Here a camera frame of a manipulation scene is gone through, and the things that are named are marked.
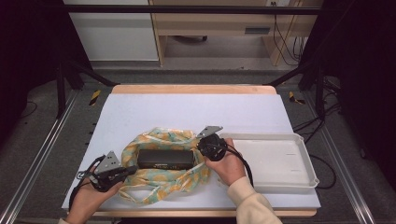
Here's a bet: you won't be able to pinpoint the person's left hand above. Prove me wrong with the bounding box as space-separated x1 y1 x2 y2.
65 177 124 224

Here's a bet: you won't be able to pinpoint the black rectangular box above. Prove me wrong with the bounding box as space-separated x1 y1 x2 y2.
136 148 195 171

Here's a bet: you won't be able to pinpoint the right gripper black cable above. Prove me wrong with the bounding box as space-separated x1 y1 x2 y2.
207 143 255 189

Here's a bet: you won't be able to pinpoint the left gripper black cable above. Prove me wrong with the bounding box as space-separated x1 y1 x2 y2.
68 154 106 210

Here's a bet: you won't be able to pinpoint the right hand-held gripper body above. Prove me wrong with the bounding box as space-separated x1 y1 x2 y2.
195 125 229 162

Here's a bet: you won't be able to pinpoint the wooden desk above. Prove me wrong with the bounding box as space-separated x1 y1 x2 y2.
148 0 325 67

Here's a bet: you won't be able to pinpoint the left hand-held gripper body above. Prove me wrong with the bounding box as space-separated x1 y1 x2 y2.
77 150 125 193

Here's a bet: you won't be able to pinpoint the black curtain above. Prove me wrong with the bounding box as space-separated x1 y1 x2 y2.
298 0 396 190
0 0 92 147

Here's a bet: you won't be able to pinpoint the aluminium rail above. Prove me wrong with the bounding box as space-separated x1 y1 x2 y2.
0 90 79 224
303 90 376 224

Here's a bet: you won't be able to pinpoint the black floor cables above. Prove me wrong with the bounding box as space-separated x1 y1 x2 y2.
291 76 344 190

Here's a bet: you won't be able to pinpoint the yellow black tape piece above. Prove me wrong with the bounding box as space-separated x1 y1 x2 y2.
288 91 306 105
89 90 103 106

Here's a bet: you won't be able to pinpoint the white plastic tray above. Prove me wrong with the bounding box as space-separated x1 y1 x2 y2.
219 132 320 194

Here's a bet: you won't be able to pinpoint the white table mat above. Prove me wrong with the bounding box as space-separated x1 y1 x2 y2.
61 92 321 210

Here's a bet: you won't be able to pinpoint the white cabinet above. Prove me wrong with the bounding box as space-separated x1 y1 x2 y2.
63 0 160 62

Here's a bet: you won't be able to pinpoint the lemon print cloth bag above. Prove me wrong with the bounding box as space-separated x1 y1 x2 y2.
117 126 212 205

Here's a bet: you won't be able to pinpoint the person's right hand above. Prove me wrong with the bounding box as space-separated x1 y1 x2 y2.
204 138 248 187

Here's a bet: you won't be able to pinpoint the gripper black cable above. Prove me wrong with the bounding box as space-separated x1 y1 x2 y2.
68 154 106 210
207 143 255 189

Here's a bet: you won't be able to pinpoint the wooden table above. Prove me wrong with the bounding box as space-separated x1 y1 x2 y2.
66 84 318 218

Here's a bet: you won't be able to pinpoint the black metal frame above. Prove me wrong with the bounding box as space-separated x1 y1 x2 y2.
55 4 328 120

